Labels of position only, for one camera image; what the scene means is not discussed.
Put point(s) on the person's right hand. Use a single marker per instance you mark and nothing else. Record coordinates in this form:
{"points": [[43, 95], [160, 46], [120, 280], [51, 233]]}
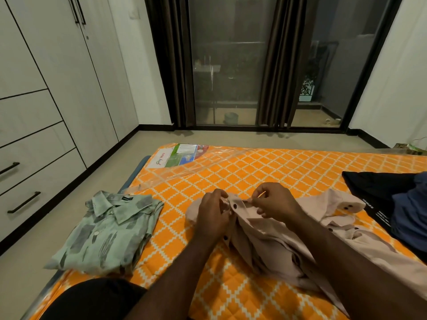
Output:
{"points": [[280, 203]]}

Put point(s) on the person's left hand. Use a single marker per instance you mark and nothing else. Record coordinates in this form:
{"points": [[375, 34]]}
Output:
{"points": [[208, 219]]}

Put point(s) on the person's left fingers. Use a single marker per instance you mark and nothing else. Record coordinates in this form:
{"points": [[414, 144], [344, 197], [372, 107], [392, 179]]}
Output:
{"points": [[224, 204]]}

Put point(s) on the person's right thumb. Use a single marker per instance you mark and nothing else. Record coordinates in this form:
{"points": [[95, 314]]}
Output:
{"points": [[257, 202]]}

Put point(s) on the beige button shirt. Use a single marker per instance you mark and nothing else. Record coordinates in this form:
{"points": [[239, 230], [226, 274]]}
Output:
{"points": [[267, 243]]}

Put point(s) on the person's right forearm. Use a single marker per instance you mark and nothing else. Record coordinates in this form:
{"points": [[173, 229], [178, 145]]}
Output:
{"points": [[350, 269]]}

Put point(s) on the person's left forearm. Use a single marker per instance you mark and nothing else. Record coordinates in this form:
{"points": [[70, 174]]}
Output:
{"points": [[173, 279]]}

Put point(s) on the orange patterned mattress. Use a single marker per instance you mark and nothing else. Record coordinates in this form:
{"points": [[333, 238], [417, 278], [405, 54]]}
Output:
{"points": [[240, 169]]}

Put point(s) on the clear plastic mattress wrap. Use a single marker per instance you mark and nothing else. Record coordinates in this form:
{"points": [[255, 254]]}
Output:
{"points": [[186, 163]]}

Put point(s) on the grey bucket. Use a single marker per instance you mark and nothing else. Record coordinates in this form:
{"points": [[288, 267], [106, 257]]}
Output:
{"points": [[231, 118]]}

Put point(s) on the black garment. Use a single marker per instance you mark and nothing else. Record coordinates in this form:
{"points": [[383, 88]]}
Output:
{"points": [[370, 193]]}

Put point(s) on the green patterned folded shirt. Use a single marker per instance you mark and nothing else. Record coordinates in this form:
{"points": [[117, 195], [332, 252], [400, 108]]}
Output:
{"points": [[106, 229]]}

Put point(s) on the potted plant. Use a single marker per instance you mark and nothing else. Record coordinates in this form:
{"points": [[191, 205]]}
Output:
{"points": [[308, 86]]}

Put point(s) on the brown curtain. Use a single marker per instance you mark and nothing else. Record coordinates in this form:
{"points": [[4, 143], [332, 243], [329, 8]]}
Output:
{"points": [[170, 59], [280, 63]]}

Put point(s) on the sliding glass door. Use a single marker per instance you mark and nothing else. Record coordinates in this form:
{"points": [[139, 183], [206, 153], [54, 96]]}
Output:
{"points": [[233, 59]]}

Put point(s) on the blue garment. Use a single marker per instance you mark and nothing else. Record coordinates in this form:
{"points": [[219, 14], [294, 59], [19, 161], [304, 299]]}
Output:
{"points": [[410, 213]]}

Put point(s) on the person's black shorts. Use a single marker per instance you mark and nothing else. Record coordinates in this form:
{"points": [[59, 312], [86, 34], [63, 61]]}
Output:
{"points": [[93, 301]]}

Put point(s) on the green packet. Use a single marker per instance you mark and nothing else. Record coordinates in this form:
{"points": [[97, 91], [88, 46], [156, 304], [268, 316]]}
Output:
{"points": [[412, 149]]}

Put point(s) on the white wardrobe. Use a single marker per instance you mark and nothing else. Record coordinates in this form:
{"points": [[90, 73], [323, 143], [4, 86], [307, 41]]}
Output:
{"points": [[50, 96]]}

